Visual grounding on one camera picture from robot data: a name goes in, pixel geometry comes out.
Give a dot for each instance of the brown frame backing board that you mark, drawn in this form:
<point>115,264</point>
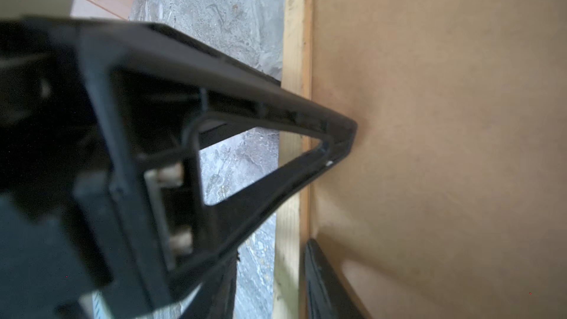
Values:
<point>452,202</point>

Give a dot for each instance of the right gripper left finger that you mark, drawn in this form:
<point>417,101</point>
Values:
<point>216,297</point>

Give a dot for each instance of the light wooden picture frame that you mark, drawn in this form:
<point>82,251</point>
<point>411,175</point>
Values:
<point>292,218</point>

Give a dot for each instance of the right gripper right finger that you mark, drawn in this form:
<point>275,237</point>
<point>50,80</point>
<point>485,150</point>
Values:
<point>326,296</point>

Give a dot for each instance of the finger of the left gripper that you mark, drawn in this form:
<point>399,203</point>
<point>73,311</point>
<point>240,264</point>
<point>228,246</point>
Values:
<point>102,123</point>

